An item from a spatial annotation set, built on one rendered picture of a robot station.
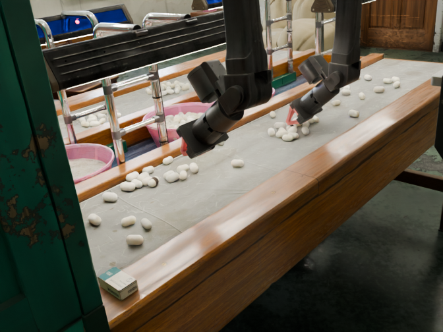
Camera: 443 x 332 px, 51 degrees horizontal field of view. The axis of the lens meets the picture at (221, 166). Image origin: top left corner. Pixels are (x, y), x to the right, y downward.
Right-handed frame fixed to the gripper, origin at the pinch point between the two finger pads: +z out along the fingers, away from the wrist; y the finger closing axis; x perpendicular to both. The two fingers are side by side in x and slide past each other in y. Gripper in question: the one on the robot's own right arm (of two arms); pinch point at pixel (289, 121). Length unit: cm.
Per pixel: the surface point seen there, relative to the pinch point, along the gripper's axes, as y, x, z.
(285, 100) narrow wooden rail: -17.7, -8.8, 10.2
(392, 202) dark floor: -97, 53, 55
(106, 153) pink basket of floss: 45, -21, 24
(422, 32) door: -439, -40, 130
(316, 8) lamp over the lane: -25.8, -25.9, -14.8
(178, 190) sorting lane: 47.4, 2.2, 0.3
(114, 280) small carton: 80, 13, -18
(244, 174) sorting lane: 32.5, 7.4, -5.5
